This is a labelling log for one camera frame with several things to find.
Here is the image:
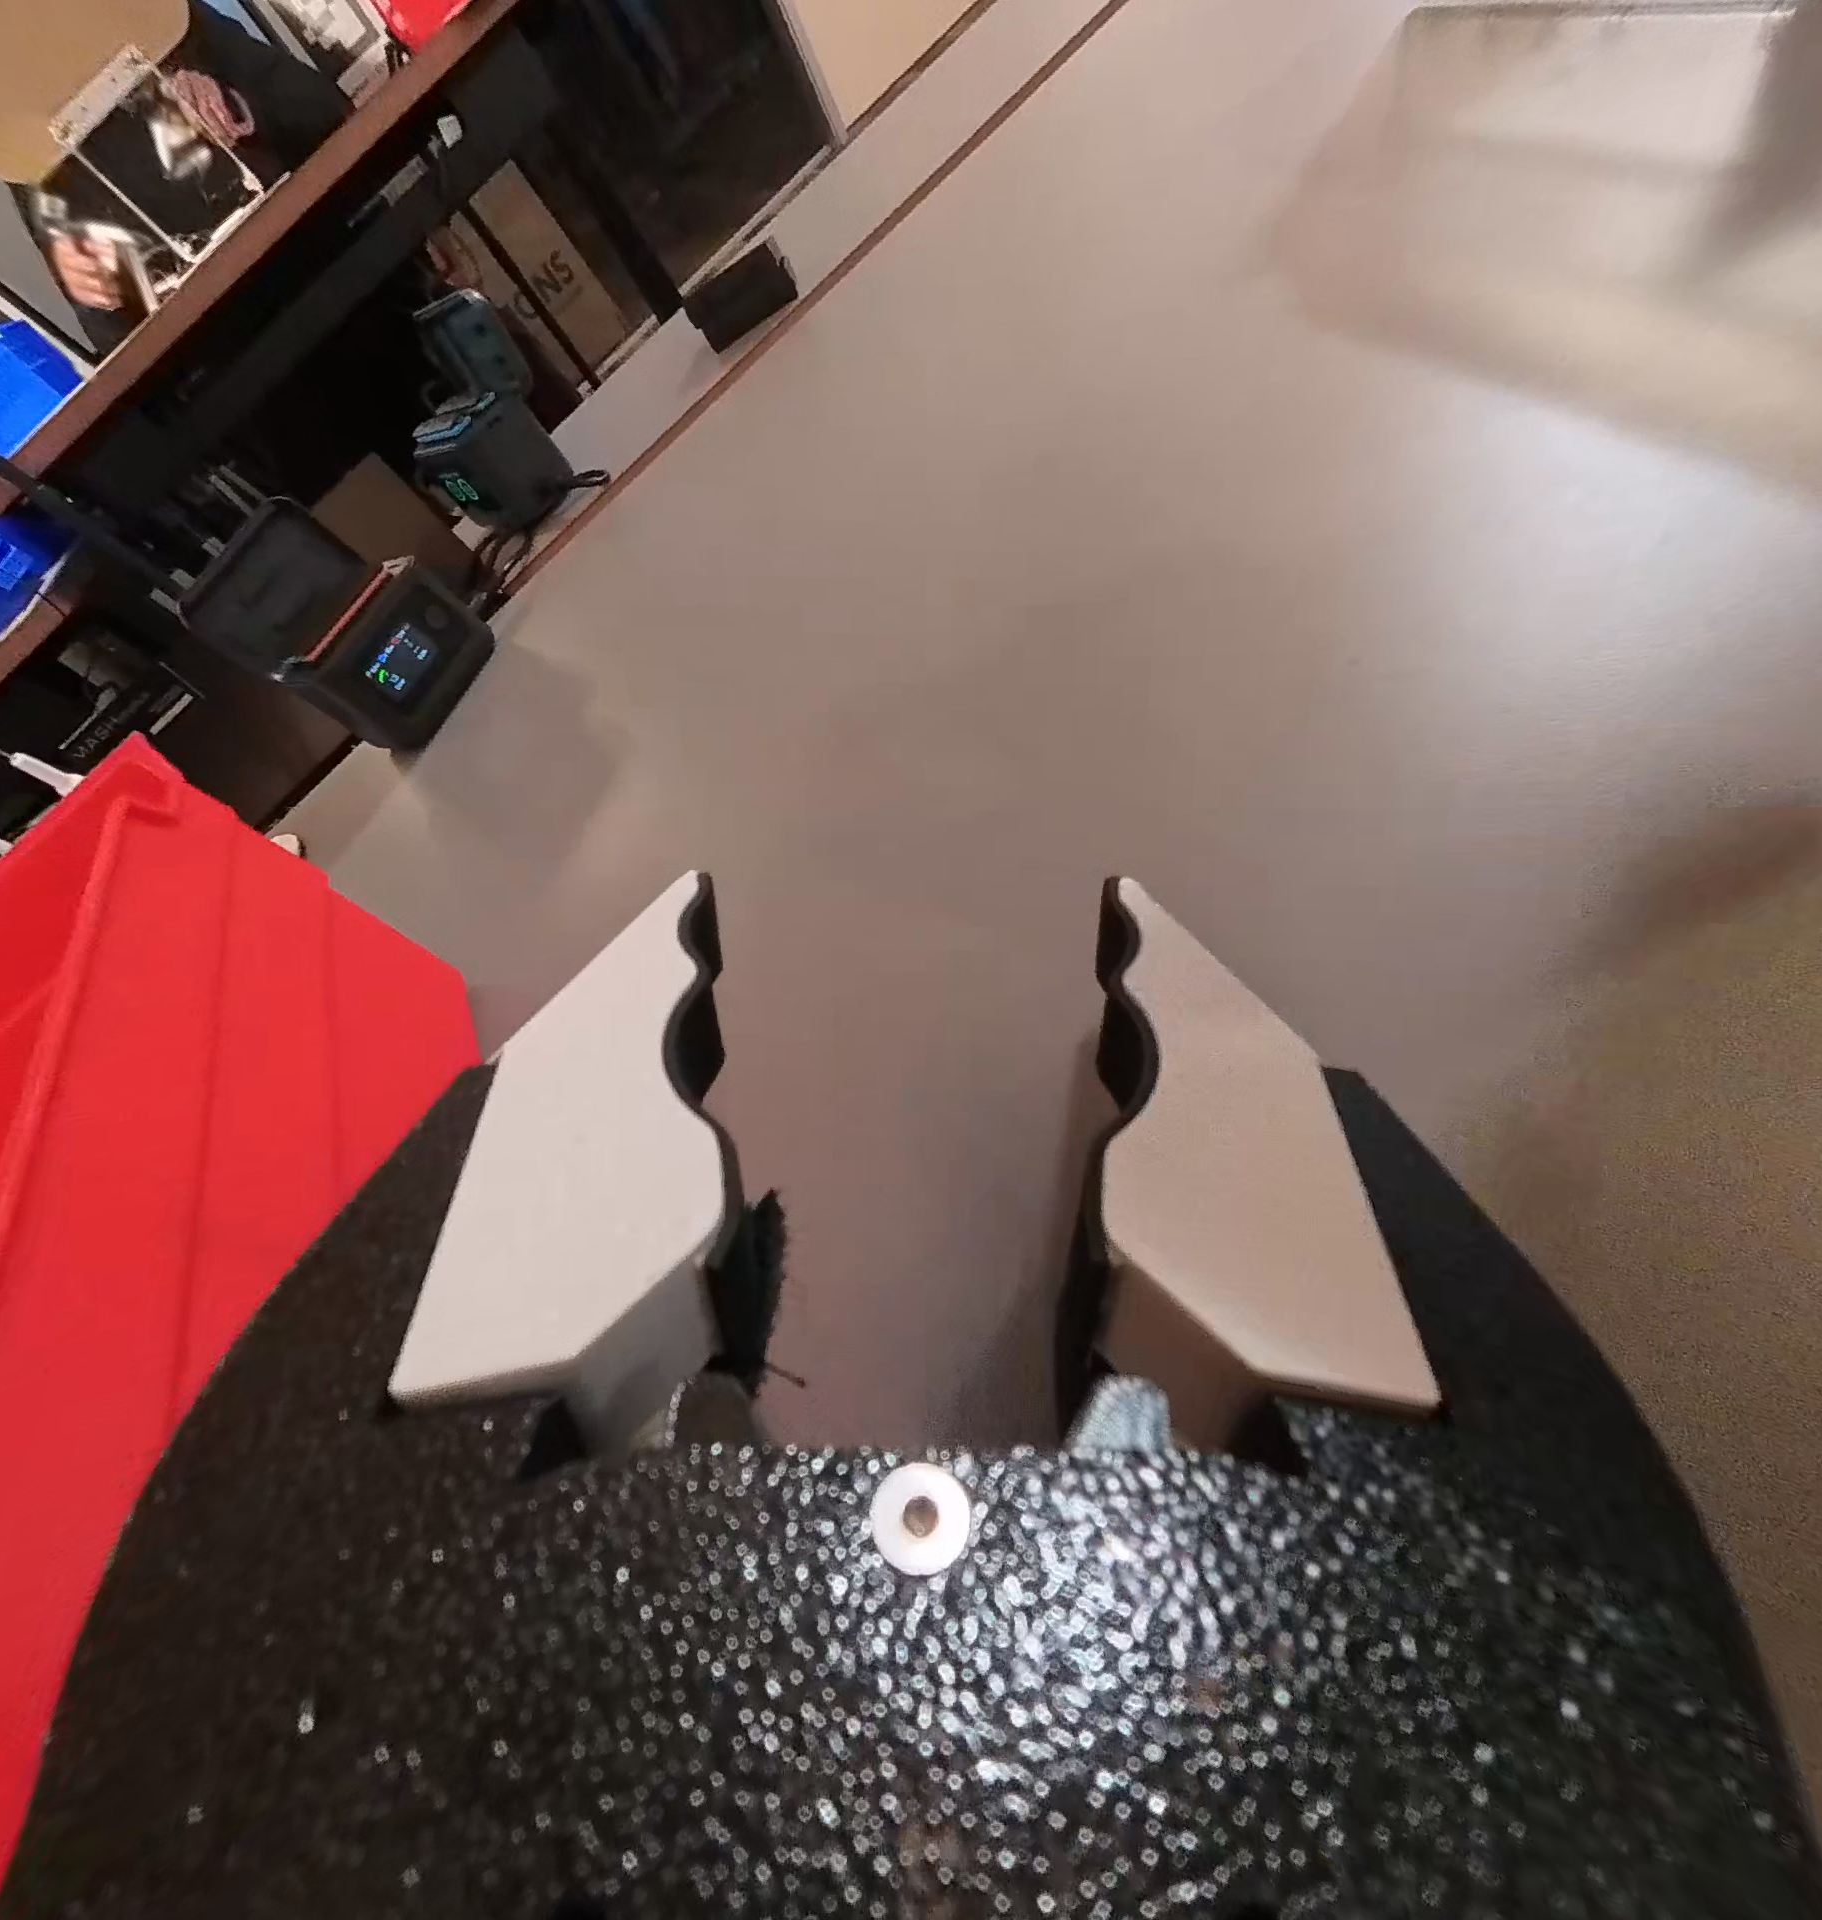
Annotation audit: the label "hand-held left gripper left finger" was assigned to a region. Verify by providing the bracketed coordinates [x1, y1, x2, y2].
[385, 870, 748, 1451]

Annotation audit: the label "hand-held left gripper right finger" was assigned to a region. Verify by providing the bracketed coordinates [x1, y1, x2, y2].
[1061, 874, 1444, 1455]

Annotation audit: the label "stacked red plastic bins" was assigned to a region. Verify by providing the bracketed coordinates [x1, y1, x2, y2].
[0, 732, 481, 1920]

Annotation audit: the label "plain cardboard box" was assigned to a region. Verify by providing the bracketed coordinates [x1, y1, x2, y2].
[311, 456, 470, 563]

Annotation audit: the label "dark teal power station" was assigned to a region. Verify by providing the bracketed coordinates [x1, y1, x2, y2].
[409, 390, 582, 530]
[408, 289, 548, 396]

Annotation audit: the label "black light stand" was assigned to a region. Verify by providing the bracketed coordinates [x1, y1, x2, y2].
[0, 425, 206, 602]

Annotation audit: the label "printed cardboard box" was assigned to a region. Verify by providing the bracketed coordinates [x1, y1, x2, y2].
[452, 162, 661, 394]

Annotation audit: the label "small black box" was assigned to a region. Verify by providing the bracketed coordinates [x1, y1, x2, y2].
[683, 237, 802, 355]

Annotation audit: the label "clear acrylic panel stand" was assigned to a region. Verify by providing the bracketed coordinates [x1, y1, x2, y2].
[46, 44, 271, 293]

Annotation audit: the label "rounded wooden panel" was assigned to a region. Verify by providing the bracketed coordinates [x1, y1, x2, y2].
[0, 0, 192, 184]

